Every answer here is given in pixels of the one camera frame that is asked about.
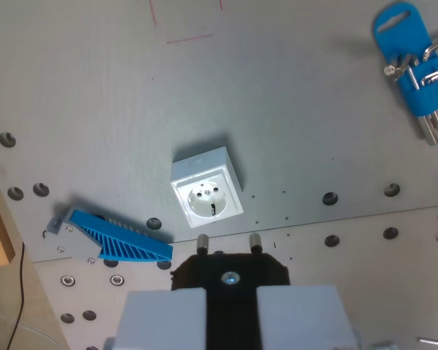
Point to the medium silver hex key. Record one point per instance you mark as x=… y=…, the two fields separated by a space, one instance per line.
x=435 y=45

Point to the thin silver hex key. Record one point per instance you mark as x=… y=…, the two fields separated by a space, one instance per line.
x=413 y=76

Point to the silver metal rod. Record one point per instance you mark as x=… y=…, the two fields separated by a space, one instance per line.
x=436 y=342

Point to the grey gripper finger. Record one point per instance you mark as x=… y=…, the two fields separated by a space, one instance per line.
x=303 y=317
x=160 y=321

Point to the white wall socket box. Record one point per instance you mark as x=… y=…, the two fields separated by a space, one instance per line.
x=208 y=193

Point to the blue hex key holder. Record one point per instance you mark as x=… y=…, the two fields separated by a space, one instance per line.
x=409 y=47

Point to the black two-pin power plug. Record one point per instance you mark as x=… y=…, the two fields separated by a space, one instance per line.
x=231 y=299

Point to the small silver hex key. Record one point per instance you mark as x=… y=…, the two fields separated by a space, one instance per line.
x=434 y=77

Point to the blue ribbed wedge part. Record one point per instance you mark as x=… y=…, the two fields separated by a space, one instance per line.
x=127 y=242

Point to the grey mounting bracket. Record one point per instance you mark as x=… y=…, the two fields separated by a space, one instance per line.
x=76 y=244

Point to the large silver hex key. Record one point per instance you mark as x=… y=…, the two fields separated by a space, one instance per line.
x=401 y=67

